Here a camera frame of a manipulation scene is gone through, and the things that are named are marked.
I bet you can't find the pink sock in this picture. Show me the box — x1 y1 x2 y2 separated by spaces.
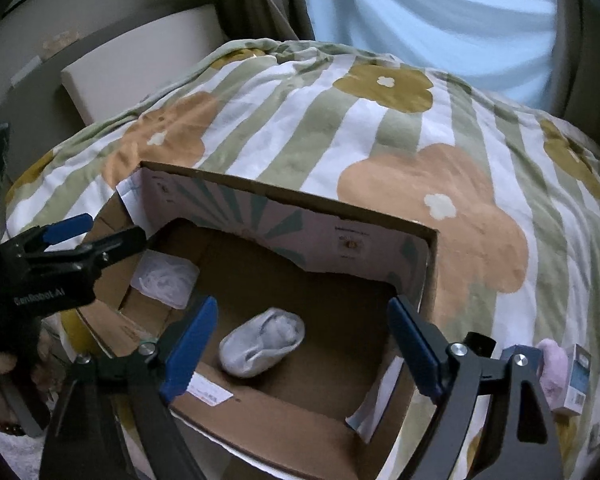
536 338 569 410

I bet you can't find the blue white product box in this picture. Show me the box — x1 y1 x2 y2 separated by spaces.
550 344 592 417

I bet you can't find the white sock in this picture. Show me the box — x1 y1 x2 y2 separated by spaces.
219 308 306 378

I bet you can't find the white headboard cushion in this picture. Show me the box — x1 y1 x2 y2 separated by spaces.
60 4 224 125

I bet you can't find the open cardboard box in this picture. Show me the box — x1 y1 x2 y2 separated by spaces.
81 162 437 479

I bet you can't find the floral striped blanket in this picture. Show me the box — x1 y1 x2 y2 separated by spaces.
2 38 600 480

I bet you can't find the dark drape right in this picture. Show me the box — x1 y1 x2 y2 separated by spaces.
548 0 600 146

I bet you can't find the light blue sheer curtain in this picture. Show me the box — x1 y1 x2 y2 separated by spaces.
306 0 556 108

